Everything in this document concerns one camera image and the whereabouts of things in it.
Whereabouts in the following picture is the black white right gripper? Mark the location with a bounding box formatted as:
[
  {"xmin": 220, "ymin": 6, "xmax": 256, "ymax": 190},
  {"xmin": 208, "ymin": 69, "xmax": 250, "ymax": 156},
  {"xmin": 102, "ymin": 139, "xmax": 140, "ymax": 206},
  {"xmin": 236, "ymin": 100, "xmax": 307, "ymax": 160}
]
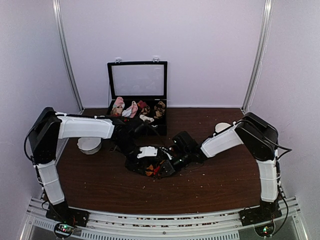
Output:
[{"xmin": 156, "ymin": 150, "xmax": 192, "ymax": 179}]

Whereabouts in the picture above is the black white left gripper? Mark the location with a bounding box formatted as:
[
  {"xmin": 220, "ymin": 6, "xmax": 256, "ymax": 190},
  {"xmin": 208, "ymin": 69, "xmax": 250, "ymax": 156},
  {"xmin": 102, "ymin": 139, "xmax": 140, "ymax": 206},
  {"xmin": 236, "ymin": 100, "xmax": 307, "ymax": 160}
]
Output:
[{"xmin": 114, "ymin": 137, "xmax": 147, "ymax": 175}]

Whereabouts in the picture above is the red orange argyle sock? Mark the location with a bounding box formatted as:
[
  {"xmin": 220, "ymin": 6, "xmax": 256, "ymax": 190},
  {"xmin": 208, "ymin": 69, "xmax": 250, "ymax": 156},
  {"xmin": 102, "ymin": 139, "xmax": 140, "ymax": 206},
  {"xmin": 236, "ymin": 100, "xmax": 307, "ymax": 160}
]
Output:
[{"xmin": 145, "ymin": 164, "xmax": 161, "ymax": 178}]

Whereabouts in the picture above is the beige brown argyle sock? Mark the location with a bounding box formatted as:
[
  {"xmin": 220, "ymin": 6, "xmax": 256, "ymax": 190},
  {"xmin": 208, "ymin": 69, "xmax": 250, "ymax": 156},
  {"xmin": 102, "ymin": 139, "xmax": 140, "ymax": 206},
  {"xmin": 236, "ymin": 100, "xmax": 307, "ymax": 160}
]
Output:
[{"xmin": 154, "ymin": 101, "xmax": 166, "ymax": 119}]

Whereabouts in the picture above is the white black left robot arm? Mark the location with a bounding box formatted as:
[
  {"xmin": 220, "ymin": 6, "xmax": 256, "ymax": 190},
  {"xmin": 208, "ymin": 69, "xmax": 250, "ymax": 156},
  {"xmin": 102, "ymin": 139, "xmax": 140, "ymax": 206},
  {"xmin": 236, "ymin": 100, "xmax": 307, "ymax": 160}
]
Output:
[{"xmin": 23, "ymin": 107, "xmax": 160, "ymax": 222}]

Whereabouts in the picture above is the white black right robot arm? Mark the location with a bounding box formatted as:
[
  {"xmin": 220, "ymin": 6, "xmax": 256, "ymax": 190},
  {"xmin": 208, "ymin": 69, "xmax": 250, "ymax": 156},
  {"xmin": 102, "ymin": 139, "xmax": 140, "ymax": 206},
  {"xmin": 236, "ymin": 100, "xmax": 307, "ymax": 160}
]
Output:
[{"xmin": 157, "ymin": 112, "xmax": 279, "ymax": 221}]

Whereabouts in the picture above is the white pink sock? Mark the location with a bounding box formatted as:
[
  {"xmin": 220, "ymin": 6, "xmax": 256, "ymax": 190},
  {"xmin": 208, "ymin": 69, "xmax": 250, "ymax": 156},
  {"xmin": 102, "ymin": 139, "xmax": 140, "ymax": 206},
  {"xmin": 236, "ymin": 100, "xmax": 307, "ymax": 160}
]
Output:
[{"xmin": 122, "ymin": 101, "xmax": 138, "ymax": 118}]

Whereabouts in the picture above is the white sock in box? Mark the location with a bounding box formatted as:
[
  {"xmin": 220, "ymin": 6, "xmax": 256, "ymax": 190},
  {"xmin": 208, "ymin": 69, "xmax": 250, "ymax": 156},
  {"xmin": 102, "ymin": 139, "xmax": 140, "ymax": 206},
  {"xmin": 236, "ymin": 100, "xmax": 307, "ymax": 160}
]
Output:
[{"xmin": 139, "ymin": 114, "xmax": 155, "ymax": 123}]

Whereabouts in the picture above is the pink rolled sock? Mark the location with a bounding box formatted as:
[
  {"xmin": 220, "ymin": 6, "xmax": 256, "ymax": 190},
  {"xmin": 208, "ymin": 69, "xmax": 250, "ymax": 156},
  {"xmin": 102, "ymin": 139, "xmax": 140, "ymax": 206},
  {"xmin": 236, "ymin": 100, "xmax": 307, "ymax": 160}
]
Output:
[{"xmin": 111, "ymin": 96, "xmax": 125, "ymax": 116}]

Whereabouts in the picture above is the brown patterned rolled sock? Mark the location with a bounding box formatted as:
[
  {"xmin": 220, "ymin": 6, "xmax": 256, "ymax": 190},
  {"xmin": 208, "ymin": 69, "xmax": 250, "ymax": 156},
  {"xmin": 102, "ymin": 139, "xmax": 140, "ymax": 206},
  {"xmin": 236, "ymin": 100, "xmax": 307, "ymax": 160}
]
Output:
[{"xmin": 140, "ymin": 105, "xmax": 151, "ymax": 116}]

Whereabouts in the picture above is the dark red rolled sock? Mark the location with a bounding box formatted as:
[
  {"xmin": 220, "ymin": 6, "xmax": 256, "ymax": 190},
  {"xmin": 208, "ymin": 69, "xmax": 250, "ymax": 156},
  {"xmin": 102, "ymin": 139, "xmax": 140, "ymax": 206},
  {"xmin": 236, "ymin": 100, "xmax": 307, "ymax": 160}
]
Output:
[{"xmin": 137, "ymin": 100, "xmax": 147, "ymax": 109}]

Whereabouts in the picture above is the white fluted bowl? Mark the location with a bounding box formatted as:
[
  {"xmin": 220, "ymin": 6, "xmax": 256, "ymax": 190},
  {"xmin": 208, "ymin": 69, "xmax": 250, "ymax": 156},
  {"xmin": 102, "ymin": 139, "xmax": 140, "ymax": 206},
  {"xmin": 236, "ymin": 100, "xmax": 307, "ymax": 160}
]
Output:
[{"xmin": 77, "ymin": 137, "xmax": 102, "ymax": 155}]

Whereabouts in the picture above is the white bowl dark outside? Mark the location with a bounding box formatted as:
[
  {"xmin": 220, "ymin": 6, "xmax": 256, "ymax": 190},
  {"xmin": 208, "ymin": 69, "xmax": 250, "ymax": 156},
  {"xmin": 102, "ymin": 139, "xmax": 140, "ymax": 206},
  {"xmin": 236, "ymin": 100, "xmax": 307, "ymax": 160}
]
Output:
[{"xmin": 214, "ymin": 122, "xmax": 232, "ymax": 134}]

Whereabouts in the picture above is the black box with glass lid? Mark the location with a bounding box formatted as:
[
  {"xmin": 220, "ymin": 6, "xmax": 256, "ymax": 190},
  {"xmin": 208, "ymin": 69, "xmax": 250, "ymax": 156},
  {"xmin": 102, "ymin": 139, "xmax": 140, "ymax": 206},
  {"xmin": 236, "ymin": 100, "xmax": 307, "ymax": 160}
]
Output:
[{"xmin": 107, "ymin": 61, "xmax": 168, "ymax": 136}]

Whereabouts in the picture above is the aluminium frame post right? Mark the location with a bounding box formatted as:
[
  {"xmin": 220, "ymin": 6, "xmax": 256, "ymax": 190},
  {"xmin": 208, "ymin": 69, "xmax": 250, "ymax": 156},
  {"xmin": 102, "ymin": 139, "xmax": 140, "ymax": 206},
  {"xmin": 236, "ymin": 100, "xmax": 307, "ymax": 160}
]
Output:
[{"xmin": 241, "ymin": 0, "xmax": 274, "ymax": 114}]

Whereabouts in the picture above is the aluminium frame post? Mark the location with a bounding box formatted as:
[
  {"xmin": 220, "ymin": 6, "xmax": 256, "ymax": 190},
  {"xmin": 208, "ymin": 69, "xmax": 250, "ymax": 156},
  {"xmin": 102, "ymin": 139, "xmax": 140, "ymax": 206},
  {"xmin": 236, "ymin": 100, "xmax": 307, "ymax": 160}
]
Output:
[
  {"xmin": 241, "ymin": 0, "xmax": 274, "ymax": 114},
  {"xmin": 52, "ymin": 0, "xmax": 84, "ymax": 112}
]

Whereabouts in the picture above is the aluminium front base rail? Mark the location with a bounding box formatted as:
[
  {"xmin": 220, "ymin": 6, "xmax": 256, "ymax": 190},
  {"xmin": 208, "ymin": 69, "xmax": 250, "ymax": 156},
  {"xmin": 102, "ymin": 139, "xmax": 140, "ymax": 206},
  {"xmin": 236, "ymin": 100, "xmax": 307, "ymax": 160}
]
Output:
[{"xmin": 19, "ymin": 196, "xmax": 308, "ymax": 240}]

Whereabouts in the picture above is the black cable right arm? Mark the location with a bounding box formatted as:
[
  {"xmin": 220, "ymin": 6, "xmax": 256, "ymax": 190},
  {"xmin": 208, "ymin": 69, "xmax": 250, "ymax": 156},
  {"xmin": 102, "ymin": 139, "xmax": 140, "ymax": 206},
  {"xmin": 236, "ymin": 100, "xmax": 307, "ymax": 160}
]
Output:
[{"xmin": 241, "ymin": 119, "xmax": 293, "ymax": 161}]

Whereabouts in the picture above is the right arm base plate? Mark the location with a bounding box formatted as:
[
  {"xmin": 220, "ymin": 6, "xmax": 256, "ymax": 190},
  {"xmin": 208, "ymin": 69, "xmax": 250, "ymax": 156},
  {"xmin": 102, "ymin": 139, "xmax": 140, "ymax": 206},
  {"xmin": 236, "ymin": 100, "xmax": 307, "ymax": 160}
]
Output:
[{"xmin": 238, "ymin": 202, "xmax": 282, "ymax": 226}]

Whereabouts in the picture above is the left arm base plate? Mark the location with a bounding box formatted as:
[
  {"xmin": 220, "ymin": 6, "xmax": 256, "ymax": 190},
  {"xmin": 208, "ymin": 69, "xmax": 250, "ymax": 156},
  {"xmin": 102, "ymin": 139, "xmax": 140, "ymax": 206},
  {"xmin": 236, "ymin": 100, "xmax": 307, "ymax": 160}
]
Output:
[{"xmin": 45, "ymin": 199, "xmax": 90, "ymax": 227}]

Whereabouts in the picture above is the aluminium frame post left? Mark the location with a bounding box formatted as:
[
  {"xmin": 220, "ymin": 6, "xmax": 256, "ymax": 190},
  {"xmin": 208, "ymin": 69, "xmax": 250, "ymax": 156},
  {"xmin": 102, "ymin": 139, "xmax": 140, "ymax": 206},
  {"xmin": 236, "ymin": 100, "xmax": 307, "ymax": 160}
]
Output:
[{"xmin": 52, "ymin": 0, "xmax": 84, "ymax": 112}]

